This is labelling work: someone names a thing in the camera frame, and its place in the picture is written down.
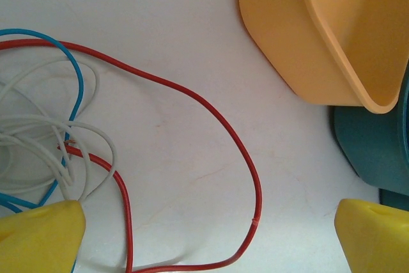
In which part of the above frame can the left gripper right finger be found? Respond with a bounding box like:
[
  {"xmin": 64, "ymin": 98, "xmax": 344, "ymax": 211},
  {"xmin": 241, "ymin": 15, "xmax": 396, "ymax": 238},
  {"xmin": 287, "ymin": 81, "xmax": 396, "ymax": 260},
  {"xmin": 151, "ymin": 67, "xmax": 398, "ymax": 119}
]
[{"xmin": 333, "ymin": 198, "xmax": 409, "ymax": 273}]

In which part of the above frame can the orange plastic bin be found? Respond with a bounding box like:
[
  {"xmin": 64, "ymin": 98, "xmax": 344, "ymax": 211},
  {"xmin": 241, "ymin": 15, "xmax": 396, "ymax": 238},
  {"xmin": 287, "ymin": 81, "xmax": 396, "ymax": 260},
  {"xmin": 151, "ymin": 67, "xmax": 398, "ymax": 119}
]
[{"xmin": 238, "ymin": 0, "xmax": 409, "ymax": 115}]

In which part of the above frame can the teal plastic bin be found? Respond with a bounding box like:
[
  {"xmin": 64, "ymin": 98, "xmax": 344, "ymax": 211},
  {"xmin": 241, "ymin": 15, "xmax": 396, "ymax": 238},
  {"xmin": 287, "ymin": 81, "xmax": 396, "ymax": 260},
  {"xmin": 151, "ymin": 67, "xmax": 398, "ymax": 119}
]
[
  {"xmin": 328, "ymin": 61, "xmax": 409, "ymax": 198},
  {"xmin": 378, "ymin": 187, "xmax": 409, "ymax": 214}
]

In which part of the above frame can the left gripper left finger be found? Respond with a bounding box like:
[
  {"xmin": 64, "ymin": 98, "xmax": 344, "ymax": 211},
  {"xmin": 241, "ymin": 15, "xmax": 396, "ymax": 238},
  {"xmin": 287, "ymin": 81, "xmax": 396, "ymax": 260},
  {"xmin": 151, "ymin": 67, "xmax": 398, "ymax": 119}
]
[{"xmin": 0, "ymin": 199, "xmax": 87, "ymax": 273}]

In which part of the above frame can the thin white cable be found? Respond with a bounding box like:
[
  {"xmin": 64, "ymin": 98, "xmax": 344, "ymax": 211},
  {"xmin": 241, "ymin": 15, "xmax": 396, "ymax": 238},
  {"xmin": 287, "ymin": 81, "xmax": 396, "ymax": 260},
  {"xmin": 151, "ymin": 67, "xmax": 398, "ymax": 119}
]
[{"xmin": 0, "ymin": 55, "xmax": 119, "ymax": 206}]

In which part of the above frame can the thin blue cable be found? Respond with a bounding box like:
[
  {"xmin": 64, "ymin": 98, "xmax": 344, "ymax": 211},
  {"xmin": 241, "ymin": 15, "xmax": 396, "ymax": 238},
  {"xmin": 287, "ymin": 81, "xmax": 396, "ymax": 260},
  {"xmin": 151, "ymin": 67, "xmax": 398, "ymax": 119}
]
[{"xmin": 0, "ymin": 28, "xmax": 86, "ymax": 273}]

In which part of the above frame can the thin red cable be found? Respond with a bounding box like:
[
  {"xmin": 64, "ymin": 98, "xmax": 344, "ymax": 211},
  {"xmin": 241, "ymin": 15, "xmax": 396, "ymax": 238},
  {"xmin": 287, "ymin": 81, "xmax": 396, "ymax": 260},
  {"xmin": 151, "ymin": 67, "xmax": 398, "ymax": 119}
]
[{"xmin": 0, "ymin": 38, "xmax": 264, "ymax": 273}]

